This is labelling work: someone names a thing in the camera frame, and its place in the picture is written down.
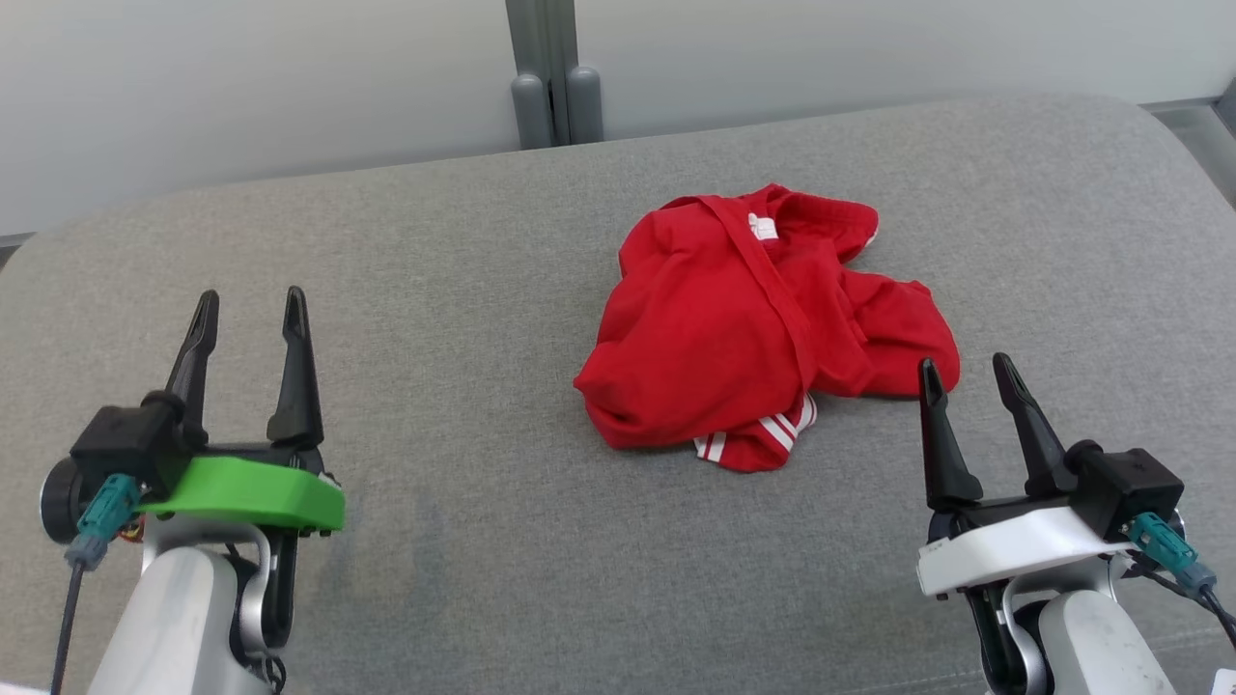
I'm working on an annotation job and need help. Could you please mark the left cable with teal connector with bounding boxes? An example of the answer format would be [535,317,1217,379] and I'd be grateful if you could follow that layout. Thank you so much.
[50,473,142,695]

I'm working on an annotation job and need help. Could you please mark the grey fabric sofa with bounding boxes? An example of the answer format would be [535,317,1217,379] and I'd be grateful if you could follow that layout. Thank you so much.
[0,92,1236,695]

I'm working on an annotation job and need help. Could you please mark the right cable with teal connector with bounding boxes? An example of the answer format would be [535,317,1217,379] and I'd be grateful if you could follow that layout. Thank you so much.
[1123,512,1236,650]

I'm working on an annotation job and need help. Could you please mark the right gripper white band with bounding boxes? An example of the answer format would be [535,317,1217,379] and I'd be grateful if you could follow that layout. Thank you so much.
[914,352,1140,598]

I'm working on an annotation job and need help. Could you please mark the cable with teal connector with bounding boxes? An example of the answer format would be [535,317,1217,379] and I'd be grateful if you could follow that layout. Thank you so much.
[1123,512,1236,650]
[50,473,142,695]

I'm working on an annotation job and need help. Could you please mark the red jersey with white trim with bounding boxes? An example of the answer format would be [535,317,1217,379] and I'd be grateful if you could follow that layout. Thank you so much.
[574,183,962,474]

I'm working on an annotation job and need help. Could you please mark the grey cylinder post foot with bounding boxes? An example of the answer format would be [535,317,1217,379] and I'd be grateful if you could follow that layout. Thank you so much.
[511,72,555,151]
[567,66,604,146]

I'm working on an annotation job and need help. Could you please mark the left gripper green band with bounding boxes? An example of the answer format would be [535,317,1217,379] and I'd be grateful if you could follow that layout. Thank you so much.
[135,286,347,535]

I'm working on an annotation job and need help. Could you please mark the grey partition post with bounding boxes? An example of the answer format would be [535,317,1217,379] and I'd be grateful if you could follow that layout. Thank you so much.
[505,0,578,148]

